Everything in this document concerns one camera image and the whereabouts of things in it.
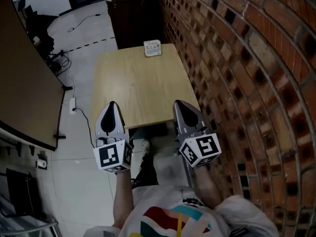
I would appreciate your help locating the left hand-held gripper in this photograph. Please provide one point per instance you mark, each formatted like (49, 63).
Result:
(111, 157)

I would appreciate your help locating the white guesthouse welcome sign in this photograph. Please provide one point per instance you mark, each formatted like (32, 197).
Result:
(152, 49)

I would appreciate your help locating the person's white printed shirt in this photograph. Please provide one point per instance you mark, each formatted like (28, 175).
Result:
(177, 213)

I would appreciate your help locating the white tissue roll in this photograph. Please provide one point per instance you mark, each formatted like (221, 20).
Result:
(42, 163)

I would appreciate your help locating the dark brown wooden cabinet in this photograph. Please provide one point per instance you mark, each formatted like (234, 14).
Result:
(134, 18)

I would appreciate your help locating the person's white shoe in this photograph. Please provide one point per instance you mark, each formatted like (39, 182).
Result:
(146, 147)

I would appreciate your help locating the black office chair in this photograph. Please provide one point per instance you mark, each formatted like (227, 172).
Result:
(40, 31)

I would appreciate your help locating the person's left forearm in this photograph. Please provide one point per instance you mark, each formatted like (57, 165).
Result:
(122, 196)

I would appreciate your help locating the person's black trouser leg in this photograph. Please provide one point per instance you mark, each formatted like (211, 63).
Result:
(147, 171)

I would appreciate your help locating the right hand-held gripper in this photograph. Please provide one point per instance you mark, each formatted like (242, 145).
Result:
(202, 148)

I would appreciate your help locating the grey metal frame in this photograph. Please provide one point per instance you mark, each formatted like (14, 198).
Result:
(32, 227)

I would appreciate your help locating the person's right forearm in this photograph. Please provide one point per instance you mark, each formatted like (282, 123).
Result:
(206, 186)

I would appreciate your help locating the white power strip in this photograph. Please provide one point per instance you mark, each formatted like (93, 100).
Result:
(72, 105)

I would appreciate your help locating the brown partition board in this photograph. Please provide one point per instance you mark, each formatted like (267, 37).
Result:
(24, 83)

